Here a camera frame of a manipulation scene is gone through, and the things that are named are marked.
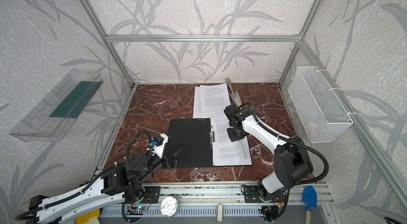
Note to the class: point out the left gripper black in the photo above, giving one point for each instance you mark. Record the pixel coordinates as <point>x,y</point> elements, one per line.
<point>168,161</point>

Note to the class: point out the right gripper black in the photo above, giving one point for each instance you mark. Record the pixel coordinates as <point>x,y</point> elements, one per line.
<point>233,129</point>

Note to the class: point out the black folder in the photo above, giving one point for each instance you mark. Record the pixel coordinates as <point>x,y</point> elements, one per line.
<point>194,135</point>

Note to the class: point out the printed paper sheet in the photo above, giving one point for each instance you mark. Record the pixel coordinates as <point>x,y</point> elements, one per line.
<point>210,101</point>
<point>225,152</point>

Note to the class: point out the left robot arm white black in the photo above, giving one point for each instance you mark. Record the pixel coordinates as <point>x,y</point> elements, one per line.
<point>120,183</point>

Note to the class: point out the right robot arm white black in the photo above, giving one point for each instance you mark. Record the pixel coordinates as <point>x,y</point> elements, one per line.
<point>291,162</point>

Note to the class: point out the metal garden trowel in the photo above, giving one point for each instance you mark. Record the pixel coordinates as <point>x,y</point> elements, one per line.
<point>234,95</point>

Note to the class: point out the printed paper sheet under stack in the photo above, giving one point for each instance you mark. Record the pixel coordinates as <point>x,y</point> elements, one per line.
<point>210,101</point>

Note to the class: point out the metal lever clip mechanism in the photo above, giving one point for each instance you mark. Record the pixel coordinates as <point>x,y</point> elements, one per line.
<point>212,135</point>

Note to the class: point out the round metal can lid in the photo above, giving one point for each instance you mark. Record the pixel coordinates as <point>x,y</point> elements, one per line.
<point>170,206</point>

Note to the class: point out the green circuit board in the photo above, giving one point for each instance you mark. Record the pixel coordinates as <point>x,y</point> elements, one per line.
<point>137,210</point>

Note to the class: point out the pink object in basket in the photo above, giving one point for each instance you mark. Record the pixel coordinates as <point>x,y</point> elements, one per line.
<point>312,130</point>

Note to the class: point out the yellow black work glove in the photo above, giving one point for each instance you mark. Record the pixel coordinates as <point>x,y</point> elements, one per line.
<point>90,218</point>

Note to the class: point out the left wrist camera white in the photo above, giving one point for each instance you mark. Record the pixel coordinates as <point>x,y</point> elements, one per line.
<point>157,145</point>

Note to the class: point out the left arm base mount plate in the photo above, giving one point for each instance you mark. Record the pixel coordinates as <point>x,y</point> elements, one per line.
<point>151,195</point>

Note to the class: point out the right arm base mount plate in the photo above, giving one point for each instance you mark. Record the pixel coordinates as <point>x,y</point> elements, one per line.
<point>253,194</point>

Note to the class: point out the white wire mesh basket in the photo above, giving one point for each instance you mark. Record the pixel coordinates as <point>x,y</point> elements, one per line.
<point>316,101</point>

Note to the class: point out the blue shovel wooden handle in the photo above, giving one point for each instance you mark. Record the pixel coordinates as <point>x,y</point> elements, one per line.
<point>310,199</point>

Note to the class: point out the clear plastic wall tray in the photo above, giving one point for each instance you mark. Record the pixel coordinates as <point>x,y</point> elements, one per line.
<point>54,115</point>

